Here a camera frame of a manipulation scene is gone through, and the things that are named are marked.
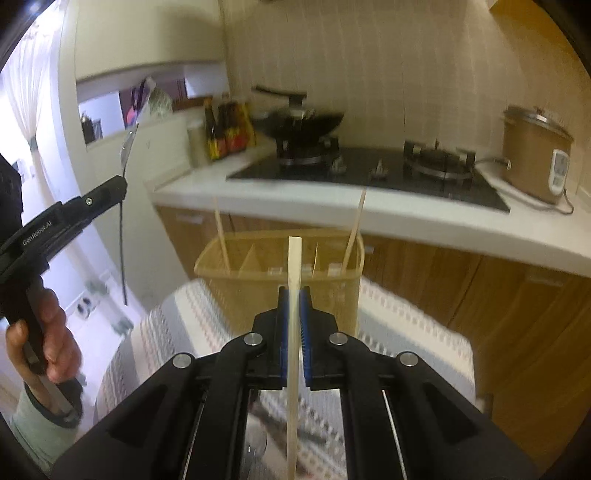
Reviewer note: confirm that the person's left hand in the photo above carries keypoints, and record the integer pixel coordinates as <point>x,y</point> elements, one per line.
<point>62,341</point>

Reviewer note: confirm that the pair of slippers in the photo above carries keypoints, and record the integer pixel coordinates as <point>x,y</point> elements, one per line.
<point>87,307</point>

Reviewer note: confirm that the cream wall cabinet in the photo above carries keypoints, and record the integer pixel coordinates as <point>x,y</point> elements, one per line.
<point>147,32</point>

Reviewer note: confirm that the hob control knob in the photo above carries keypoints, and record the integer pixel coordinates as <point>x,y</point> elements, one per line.
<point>378,170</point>
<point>339,165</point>

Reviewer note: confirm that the brown rice cooker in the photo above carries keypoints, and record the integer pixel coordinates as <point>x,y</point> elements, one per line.
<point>526,157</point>

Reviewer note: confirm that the yellow seasoning packet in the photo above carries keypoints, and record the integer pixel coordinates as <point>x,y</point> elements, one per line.
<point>249,127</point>

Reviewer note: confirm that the green patterned bag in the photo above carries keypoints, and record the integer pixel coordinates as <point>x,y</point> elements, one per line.
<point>160,101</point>

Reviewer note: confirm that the beige canister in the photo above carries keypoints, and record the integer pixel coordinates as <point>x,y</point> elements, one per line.
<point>197,145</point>

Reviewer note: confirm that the beige plastic utensil basket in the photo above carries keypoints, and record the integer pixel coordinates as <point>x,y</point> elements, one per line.
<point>240,286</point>

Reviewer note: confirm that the glass wok lid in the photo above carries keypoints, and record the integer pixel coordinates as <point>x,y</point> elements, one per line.
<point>295,108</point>

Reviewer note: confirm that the thin dark sauce bottle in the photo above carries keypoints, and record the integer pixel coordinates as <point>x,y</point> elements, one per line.
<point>212,134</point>

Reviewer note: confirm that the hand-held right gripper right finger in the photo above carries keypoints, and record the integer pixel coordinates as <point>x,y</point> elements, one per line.
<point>305,350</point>

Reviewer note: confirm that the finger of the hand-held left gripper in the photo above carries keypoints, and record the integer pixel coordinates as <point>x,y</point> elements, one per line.
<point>104,191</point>

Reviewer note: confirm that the white curtain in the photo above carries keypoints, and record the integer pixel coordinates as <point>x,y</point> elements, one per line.
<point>32,92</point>

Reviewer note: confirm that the person's left forearm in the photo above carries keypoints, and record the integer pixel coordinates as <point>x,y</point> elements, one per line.
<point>32,429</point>

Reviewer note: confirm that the white kitchen countertop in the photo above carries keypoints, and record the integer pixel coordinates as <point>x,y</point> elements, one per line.
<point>415,221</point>

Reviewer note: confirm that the striped woven tablecloth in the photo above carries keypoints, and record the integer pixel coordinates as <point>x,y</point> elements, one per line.
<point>401,323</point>

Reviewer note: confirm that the gas burner stand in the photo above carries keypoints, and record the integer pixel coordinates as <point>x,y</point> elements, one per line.
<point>300,152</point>
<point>436,159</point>

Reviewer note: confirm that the large dark sauce bottle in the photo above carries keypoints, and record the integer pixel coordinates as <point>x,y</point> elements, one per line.
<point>231,131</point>

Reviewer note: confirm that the black wok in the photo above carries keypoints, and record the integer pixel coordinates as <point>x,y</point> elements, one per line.
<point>304,124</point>

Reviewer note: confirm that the wooden chopstick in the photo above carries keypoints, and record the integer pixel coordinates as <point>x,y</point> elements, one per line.
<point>221,235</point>
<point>294,267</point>
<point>354,230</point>

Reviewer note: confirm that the purple bag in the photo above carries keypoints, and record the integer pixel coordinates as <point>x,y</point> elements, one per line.
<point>136,104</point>

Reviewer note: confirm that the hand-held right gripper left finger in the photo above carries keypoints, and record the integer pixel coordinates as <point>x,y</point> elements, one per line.
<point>282,350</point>

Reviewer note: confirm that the black glass gas hob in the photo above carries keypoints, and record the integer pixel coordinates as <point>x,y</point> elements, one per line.
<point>360,184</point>

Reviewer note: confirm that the wooden base cabinet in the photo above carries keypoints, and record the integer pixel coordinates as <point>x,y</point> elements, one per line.
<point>517,332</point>

